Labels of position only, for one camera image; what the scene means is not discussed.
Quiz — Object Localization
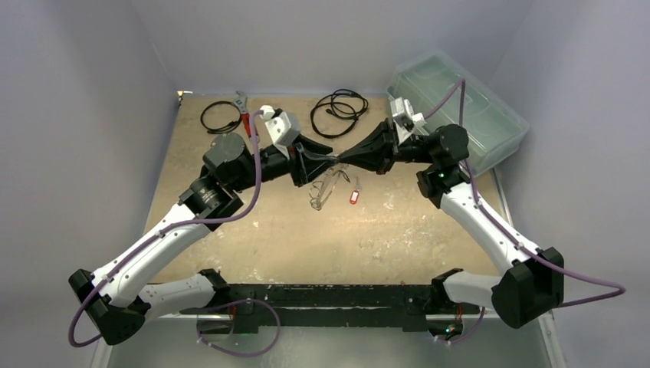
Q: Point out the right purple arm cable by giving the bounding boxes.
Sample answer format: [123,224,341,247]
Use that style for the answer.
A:
[424,78,626,310]

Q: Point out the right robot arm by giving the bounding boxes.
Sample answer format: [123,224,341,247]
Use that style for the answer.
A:
[339,121,564,329]

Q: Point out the black coiled cable centre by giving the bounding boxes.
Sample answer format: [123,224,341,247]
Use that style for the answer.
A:
[310,89,369,140]

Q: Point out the aluminium frame rail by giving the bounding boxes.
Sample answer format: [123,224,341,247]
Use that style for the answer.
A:
[92,310,566,367]

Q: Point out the large metal keyring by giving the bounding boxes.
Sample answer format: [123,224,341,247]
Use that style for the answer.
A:
[308,154,351,211]

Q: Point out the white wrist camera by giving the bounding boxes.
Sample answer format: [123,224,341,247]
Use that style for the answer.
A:
[260,105,301,159]
[390,97,428,145]

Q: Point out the black coiled cable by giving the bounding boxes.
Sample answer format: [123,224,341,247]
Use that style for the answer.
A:
[310,89,369,140]
[199,100,243,136]

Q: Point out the red tagged key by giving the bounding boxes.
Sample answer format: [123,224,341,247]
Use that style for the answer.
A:
[349,176,362,205]

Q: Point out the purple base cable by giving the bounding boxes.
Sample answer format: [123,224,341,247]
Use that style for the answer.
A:
[434,310,488,347]
[195,298,282,357]

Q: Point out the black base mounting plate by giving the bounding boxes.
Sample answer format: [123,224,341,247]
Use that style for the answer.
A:
[183,284,480,334]

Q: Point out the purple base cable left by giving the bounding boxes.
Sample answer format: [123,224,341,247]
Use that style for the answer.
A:
[195,298,282,357]

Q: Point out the black coiled cable left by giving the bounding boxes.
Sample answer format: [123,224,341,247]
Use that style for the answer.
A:
[199,100,243,136]

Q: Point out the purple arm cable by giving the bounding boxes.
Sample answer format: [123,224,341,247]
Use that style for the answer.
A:
[424,78,626,310]
[67,110,266,349]

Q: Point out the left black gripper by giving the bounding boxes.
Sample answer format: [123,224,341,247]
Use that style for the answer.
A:
[229,133,339,193]

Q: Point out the red handled adjustable wrench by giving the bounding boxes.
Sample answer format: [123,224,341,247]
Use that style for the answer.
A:
[232,90,251,137]

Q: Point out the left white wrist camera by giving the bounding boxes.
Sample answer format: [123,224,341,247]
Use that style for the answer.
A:
[260,105,301,159]

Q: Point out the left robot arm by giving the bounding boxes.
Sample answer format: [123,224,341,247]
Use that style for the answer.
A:
[68,133,338,345]

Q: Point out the clear plastic storage box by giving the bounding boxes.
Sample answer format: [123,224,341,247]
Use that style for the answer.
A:
[386,49,530,176]

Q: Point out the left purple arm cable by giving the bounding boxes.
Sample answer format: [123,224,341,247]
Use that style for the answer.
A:
[67,110,266,349]

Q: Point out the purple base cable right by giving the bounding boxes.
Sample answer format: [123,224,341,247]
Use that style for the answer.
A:
[434,310,488,347]

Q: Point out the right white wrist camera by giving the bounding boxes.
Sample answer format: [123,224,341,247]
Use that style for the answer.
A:
[390,97,428,145]

